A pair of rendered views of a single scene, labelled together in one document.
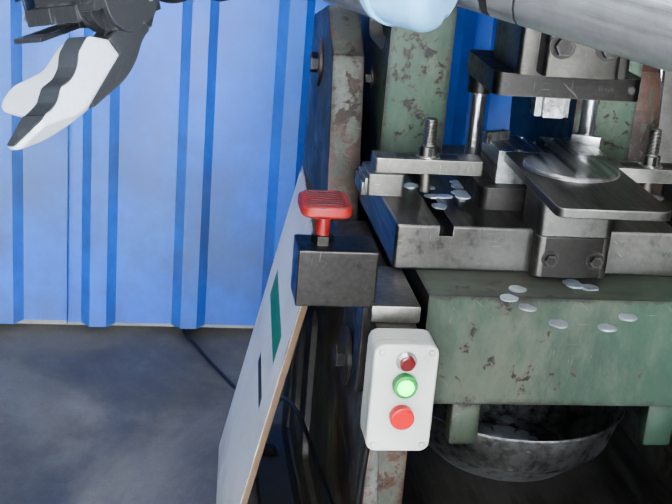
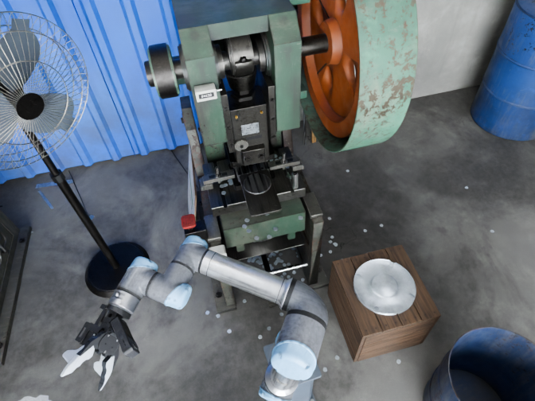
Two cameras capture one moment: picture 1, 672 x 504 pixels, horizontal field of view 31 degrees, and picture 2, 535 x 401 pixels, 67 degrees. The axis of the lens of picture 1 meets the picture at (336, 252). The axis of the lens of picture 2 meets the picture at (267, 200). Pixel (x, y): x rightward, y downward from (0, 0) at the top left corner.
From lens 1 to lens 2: 1.03 m
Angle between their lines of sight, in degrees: 31
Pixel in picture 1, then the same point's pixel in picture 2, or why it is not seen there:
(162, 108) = (142, 92)
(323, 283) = not seen: hidden behind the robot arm
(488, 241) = (237, 205)
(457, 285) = (231, 222)
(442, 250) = (225, 210)
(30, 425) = (133, 204)
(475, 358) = (239, 237)
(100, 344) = (147, 161)
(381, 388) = not seen: hidden behind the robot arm
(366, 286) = (205, 235)
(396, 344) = not seen: hidden behind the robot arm
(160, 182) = (150, 112)
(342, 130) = (194, 150)
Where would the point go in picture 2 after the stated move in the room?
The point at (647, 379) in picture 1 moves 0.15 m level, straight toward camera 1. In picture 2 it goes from (286, 229) to (281, 255)
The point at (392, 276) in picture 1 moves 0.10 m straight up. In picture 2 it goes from (213, 220) to (209, 207)
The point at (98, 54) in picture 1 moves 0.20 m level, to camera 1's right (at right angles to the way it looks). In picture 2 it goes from (110, 361) to (185, 353)
